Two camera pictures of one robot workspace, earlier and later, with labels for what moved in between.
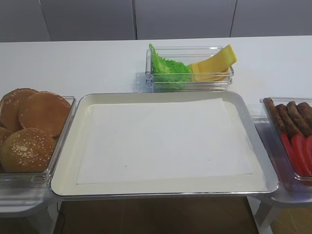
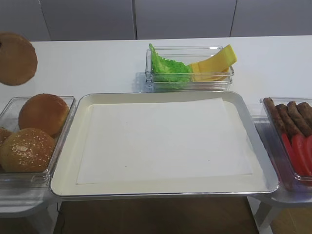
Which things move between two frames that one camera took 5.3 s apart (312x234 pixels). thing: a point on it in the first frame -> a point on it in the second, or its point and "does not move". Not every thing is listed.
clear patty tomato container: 284,126 does not move
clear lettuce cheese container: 188,68 does not move
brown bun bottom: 45,110 -> 18,61
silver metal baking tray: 162,143 does not move
